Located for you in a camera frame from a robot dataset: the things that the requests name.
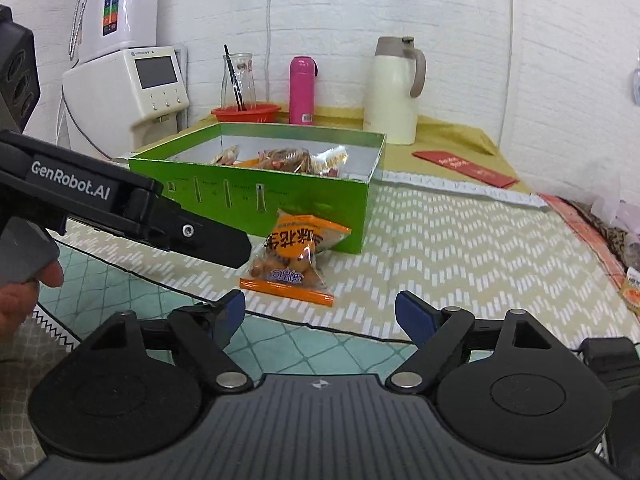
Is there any biscuit packet with dots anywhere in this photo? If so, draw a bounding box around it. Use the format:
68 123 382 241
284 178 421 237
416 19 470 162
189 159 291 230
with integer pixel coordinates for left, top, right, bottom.
310 145 348 177

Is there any patterned table cloth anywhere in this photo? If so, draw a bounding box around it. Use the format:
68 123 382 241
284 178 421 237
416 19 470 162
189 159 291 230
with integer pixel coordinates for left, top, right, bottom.
1 185 639 479

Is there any red envelope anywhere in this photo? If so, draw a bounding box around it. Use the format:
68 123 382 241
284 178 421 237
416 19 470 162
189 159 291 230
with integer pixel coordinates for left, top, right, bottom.
412 151 518 188

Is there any black straw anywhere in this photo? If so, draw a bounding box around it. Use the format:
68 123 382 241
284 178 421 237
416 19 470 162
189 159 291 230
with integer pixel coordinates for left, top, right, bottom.
224 44 246 112

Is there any orange snack packet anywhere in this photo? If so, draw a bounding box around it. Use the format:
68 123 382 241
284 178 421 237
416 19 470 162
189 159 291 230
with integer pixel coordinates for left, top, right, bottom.
233 158 260 168

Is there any red plastic basket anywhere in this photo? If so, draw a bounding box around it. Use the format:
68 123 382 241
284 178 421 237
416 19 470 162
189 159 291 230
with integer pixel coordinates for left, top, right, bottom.
210 103 281 124

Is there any white water dispenser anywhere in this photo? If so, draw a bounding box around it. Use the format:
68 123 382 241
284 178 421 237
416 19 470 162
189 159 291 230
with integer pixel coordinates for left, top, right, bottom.
61 47 190 162

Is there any white water purifier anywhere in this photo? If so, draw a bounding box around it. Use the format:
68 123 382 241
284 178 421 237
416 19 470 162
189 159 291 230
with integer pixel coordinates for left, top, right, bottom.
68 0 158 64

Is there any cream thermos jug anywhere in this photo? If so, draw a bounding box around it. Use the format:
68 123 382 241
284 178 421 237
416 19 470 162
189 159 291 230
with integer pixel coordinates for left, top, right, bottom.
363 36 427 145

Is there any pink thermos bottle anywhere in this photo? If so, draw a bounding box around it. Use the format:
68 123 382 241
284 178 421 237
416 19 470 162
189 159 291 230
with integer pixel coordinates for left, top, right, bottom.
288 56 318 125

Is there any green cardboard box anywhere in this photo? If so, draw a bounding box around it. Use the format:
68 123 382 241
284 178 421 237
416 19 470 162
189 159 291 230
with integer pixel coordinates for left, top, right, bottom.
129 122 385 254

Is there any person's left hand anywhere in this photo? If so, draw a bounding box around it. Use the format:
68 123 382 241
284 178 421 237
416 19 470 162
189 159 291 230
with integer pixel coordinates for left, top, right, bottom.
0 260 64 342

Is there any black phone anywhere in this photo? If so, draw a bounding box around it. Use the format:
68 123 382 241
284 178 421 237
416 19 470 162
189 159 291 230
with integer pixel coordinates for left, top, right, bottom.
578 337 639 388

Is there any pink nut bag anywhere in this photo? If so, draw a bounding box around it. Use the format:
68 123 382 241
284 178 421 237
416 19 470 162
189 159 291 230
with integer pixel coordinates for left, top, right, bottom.
256 148 312 174

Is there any brown date snack packet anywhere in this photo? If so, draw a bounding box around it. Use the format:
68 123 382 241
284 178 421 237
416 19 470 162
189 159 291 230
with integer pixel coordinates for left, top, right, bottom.
210 145 240 166

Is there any orange peanut snack bag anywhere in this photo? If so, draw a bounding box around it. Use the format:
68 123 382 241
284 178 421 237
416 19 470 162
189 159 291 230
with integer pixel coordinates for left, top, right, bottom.
239 210 352 308

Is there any yellow cloth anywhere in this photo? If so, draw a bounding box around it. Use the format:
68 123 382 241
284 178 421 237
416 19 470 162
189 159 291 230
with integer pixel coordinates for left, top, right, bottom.
138 106 534 194

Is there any glass carafe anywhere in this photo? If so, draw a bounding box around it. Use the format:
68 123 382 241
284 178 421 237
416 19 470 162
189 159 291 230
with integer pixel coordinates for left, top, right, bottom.
220 53 257 109

